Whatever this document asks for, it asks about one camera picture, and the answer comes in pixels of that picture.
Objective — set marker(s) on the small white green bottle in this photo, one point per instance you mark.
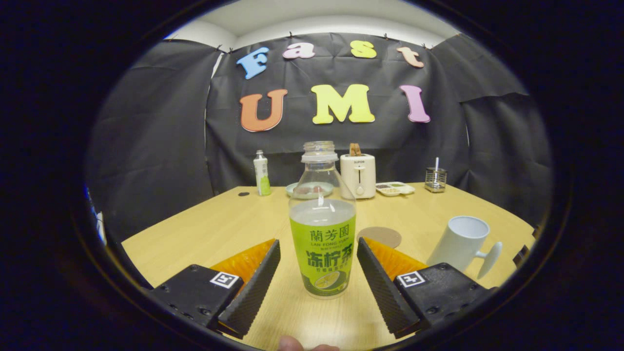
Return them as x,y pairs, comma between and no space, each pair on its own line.
262,175

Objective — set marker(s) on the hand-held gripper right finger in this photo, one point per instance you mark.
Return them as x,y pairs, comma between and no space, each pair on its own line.
382,287

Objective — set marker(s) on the white divided tray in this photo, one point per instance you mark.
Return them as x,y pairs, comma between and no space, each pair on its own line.
396,188

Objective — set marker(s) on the brown bread slice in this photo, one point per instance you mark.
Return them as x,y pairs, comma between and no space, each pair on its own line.
355,148

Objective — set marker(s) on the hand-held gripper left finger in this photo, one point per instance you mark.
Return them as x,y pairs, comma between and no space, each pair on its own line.
253,287

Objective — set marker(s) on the pale green plate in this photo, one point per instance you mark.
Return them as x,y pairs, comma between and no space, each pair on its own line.
291,189

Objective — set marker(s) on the wooden table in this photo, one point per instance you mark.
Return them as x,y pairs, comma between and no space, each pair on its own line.
219,229

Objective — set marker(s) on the small black object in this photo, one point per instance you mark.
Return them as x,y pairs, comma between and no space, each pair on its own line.
521,254

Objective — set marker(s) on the round brown coaster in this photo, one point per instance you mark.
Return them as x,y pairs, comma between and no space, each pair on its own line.
386,235

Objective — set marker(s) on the black backdrop cloth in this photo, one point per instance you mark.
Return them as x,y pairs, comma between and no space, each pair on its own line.
161,136

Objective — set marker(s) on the clear juice bottle green label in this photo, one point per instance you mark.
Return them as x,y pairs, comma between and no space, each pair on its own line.
321,243

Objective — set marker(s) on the white cup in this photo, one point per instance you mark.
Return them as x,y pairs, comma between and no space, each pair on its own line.
458,243

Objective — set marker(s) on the white toaster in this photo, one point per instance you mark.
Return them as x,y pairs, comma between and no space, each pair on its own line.
358,175

